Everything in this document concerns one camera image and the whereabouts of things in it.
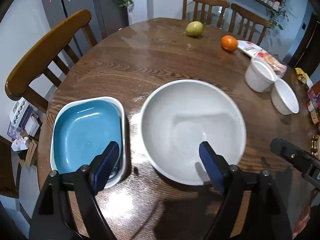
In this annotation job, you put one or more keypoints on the straight-sided white bowl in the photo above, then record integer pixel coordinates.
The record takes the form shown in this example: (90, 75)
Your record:
(258, 77)

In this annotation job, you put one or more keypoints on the person's right hand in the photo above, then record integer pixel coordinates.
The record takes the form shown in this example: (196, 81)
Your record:
(301, 222)

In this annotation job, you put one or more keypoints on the grey refrigerator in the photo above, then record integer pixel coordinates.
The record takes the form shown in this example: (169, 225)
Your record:
(82, 17)

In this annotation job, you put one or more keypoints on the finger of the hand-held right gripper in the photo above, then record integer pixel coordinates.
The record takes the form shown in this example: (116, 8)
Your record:
(287, 152)

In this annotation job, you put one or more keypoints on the brown beaded mat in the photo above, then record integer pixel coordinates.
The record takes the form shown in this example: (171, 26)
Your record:
(315, 146)

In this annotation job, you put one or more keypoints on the small white bowl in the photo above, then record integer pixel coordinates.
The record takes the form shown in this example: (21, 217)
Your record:
(285, 97)

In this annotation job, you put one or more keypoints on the trailing green plant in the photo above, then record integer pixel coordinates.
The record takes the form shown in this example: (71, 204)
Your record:
(277, 17)

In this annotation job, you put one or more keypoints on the dark brown door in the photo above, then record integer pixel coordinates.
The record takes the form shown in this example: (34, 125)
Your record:
(307, 45)

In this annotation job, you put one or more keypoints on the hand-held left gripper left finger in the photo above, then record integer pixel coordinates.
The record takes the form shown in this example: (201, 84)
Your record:
(105, 170)

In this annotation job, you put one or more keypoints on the plastic snack packet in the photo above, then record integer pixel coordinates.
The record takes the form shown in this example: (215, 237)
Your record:
(250, 47)

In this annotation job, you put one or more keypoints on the green pear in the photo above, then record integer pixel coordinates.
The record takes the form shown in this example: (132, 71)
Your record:
(193, 28)

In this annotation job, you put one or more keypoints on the brown wooden cabinet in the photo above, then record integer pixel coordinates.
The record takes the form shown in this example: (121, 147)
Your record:
(8, 170)

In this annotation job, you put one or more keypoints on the blue patterned white square plate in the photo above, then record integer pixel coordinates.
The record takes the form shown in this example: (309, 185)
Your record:
(115, 180)

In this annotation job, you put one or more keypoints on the pile of floor boxes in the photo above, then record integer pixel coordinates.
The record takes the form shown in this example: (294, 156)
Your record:
(27, 140)

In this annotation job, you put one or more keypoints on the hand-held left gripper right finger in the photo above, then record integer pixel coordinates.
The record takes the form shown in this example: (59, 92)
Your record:
(212, 167)

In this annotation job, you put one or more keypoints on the yellow snack packet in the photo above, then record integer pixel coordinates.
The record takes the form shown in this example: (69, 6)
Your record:
(302, 77)

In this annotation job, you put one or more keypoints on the orange fruit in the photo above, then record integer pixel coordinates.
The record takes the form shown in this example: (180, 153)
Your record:
(229, 43)

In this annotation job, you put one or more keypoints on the large white bowl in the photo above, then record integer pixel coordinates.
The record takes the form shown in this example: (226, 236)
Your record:
(190, 120)

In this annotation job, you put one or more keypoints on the cluster of condiment bottles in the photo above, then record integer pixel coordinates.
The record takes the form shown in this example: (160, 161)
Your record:
(315, 105)

